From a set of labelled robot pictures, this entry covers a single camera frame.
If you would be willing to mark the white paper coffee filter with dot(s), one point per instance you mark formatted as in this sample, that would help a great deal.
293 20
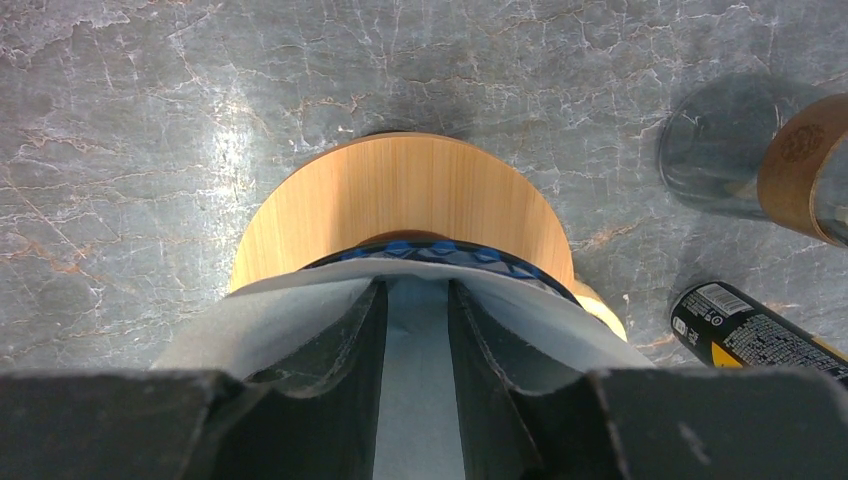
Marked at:
418 435

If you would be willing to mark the blue glass dripper cone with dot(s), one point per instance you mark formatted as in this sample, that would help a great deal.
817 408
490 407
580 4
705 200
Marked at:
454 253

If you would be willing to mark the black drink can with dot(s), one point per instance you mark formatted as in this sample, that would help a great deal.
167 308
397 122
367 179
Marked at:
723 327

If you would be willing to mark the masking tape roll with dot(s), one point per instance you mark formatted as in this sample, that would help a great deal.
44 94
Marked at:
591 301

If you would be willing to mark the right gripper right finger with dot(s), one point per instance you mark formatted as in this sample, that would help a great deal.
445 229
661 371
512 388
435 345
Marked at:
508 431

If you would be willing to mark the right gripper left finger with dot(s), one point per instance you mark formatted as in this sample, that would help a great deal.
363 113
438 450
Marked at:
321 421

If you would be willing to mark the grey glass carafe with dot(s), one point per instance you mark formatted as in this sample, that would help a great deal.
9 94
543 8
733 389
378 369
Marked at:
760 147

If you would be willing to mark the wooden dripper ring holder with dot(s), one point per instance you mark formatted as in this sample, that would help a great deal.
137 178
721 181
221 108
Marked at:
383 185

